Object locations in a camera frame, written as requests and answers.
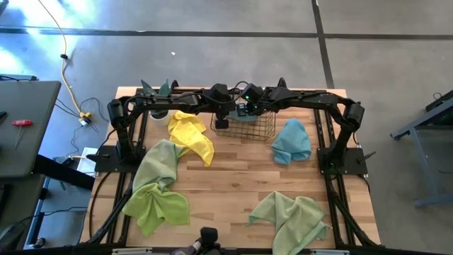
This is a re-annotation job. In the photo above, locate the blue-grey metal desk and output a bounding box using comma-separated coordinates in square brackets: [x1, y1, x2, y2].
[390, 89, 453, 209]

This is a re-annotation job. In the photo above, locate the white plant pot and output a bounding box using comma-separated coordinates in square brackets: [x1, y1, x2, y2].
[149, 108, 171, 126]

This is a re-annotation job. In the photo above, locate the green snake plant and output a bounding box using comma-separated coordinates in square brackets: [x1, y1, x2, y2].
[140, 78, 171, 98]

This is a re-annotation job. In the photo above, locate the grey side table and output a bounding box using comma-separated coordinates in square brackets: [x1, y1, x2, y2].
[0, 79, 62, 179]

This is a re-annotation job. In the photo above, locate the black side table foot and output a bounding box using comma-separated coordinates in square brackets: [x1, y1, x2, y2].
[32, 153, 96, 191]

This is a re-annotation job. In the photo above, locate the yellow floor cable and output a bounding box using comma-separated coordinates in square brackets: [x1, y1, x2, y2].
[37, 0, 93, 127]

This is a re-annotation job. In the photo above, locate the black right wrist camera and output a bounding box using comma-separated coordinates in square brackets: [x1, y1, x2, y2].
[234, 101, 257, 119]

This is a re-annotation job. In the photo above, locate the black aluminium table frame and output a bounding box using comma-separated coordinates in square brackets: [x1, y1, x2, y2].
[80, 76, 382, 255]

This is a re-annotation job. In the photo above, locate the lime green microfiber towel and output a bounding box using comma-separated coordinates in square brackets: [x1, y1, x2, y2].
[121, 181, 191, 238]

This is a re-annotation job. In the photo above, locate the metal wire basket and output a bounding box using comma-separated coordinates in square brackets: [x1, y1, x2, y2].
[210, 105, 277, 142]

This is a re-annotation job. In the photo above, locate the white power adapter box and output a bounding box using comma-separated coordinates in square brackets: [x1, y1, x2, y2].
[75, 146, 97, 175]

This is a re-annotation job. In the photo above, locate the pale green microfiber towel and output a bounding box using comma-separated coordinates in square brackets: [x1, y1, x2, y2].
[247, 191, 333, 255]
[132, 138, 185, 195]

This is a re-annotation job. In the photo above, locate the red-handled tool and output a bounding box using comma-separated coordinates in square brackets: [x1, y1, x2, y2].
[11, 119, 34, 150]

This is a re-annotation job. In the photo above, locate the yellow microfiber towel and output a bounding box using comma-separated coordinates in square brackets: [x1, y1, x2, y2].
[167, 110, 216, 168]

